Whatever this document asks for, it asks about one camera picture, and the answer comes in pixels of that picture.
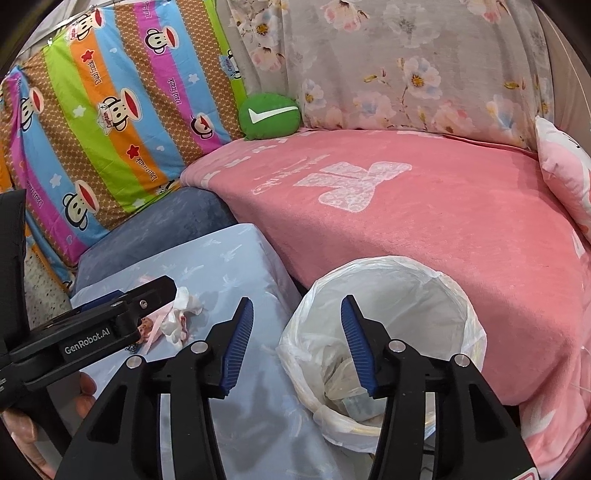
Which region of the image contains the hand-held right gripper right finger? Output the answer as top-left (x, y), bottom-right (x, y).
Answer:
top-left (340, 294), bottom-right (539, 480)

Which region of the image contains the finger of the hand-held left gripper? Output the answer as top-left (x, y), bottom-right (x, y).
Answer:
top-left (81, 290), bottom-right (129, 313)
top-left (112, 275), bottom-right (179, 341)

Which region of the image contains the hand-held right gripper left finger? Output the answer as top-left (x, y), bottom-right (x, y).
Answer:
top-left (55, 296), bottom-right (256, 480)

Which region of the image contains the pink wrapper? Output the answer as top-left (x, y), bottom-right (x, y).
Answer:
top-left (137, 274), bottom-right (172, 356)

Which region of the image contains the clear plastic wrapper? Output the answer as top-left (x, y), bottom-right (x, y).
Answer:
top-left (318, 355), bottom-right (370, 402)

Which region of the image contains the white tissue with red stains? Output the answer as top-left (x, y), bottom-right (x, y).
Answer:
top-left (159, 286), bottom-right (205, 348)

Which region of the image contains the wastebasket with white plastic liner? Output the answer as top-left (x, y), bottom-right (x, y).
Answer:
top-left (276, 255), bottom-right (489, 455)

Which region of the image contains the person's left hand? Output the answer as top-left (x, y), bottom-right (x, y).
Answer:
top-left (0, 372), bottom-right (99, 480)

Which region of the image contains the speckled cream cloth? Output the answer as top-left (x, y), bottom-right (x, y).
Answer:
top-left (21, 244), bottom-right (77, 333)

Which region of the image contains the blue-grey cushion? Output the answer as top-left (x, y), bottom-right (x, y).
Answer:
top-left (74, 187), bottom-right (241, 296)

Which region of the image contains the pink blanket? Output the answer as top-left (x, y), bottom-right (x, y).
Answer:
top-left (180, 128), bottom-right (591, 480)

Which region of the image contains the colourful striped monkey print quilt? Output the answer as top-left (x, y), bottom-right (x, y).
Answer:
top-left (0, 0), bottom-right (247, 296)

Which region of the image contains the green round cushion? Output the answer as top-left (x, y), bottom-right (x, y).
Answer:
top-left (238, 91), bottom-right (302, 141)

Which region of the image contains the pink pillow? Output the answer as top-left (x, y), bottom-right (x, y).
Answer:
top-left (534, 115), bottom-right (591, 250)

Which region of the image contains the grey floral sheet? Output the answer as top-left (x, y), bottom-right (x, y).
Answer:
top-left (217, 0), bottom-right (555, 151)

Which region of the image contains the beige cloth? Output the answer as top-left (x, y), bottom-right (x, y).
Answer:
top-left (536, 7), bottom-right (591, 148)

